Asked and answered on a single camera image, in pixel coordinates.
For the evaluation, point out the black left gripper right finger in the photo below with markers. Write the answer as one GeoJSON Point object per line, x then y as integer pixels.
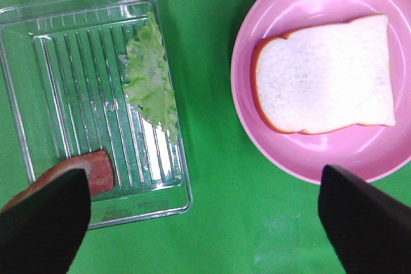
{"type": "Point", "coordinates": [368, 229]}

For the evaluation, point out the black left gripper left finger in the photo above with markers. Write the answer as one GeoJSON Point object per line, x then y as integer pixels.
{"type": "Point", "coordinates": [43, 233]}

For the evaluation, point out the bacon strip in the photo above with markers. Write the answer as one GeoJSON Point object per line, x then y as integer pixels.
{"type": "Point", "coordinates": [97, 167]}

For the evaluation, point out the bread slice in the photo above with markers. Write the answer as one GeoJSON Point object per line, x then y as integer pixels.
{"type": "Point", "coordinates": [324, 78]}

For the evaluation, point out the green lettuce leaf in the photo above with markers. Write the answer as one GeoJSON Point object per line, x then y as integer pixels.
{"type": "Point", "coordinates": [148, 87]}

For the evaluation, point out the pink round plate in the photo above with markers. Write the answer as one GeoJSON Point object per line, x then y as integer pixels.
{"type": "Point", "coordinates": [370, 152]}

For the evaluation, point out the clear left plastic container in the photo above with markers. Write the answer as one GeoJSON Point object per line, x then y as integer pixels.
{"type": "Point", "coordinates": [63, 63]}

